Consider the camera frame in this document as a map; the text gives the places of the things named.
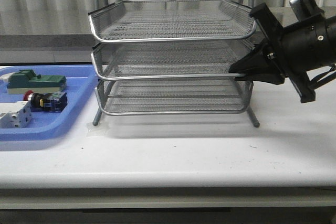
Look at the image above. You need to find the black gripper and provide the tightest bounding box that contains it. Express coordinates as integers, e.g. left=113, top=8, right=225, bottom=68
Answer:
left=229, top=3, right=327, bottom=103

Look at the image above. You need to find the red emergency push button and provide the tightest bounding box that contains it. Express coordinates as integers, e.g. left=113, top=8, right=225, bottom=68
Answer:
left=23, top=90, right=68, bottom=112

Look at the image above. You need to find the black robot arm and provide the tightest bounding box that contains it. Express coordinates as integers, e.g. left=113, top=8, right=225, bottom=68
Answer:
left=229, top=3, right=335, bottom=103

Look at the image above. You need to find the dark granite counter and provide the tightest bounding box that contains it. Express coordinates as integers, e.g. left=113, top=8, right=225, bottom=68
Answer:
left=0, top=7, right=336, bottom=51

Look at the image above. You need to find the blue plastic tray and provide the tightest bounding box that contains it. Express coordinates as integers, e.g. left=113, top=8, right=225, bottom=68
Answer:
left=1, top=65, right=98, bottom=142

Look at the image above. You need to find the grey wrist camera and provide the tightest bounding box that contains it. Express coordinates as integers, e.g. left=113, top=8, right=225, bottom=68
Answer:
left=289, top=0, right=325, bottom=22

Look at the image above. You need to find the silver rack frame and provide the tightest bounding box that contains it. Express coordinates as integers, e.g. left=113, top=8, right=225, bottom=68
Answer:
left=92, top=0, right=260, bottom=129

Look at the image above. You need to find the green and beige switch block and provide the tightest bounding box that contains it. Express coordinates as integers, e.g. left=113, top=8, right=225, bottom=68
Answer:
left=7, top=69, right=67, bottom=94

